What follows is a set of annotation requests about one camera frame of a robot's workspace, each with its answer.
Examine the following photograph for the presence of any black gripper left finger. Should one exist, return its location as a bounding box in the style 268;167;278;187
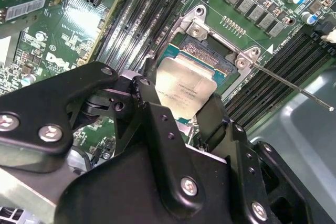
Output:
0;58;207;210

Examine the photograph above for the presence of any silver CPU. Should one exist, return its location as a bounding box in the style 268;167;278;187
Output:
154;42;228;125

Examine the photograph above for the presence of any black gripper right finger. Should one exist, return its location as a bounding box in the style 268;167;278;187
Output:
195;94;314;224

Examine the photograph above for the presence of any thin metal locking lever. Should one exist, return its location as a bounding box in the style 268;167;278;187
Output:
206;30;334;112

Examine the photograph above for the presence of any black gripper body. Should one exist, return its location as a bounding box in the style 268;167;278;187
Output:
56;144;237;224

